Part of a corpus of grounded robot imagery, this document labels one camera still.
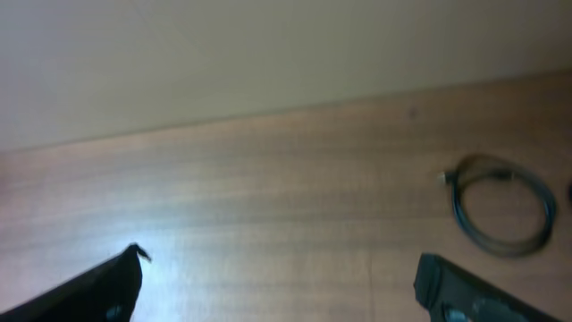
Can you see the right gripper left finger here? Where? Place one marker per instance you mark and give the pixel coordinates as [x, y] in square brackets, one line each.
[107, 292]

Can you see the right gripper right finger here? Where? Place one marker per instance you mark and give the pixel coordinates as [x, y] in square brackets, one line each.
[450, 293]

